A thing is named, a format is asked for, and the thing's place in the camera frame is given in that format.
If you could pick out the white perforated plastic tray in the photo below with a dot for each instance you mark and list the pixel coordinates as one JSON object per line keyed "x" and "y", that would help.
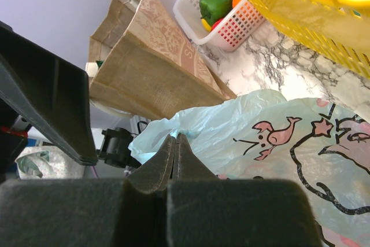
{"x": 234, "y": 29}

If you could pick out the green bell pepper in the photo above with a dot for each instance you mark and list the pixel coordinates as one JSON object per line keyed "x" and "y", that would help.
{"x": 213, "y": 10}

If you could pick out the red apple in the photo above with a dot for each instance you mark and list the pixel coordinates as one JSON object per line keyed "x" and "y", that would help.
{"x": 216, "y": 24}

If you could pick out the green snack bag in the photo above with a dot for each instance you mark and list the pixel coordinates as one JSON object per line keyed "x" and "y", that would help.
{"x": 99, "y": 63}

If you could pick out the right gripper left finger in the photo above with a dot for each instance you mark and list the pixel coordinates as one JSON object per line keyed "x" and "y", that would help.
{"x": 82, "y": 212}

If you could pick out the brown jute tote bag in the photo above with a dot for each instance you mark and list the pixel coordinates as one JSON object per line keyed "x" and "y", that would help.
{"x": 150, "y": 68}

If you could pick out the blue cartoon plastic bag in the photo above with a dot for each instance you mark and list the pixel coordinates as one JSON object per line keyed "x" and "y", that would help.
{"x": 319, "y": 145}

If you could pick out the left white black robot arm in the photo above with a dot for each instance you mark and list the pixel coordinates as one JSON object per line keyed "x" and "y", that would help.
{"x": 114, "y": 150}

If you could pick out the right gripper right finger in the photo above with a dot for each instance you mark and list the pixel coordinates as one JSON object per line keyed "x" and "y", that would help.
{"x": 243, "y": 212}

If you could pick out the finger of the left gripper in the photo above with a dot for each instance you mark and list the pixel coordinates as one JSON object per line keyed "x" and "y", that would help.
{"x": 50, "y": 93}

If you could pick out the yellow plastic shopping basket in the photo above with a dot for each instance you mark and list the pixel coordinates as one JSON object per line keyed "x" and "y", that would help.
{"x": 337, "y": 29}

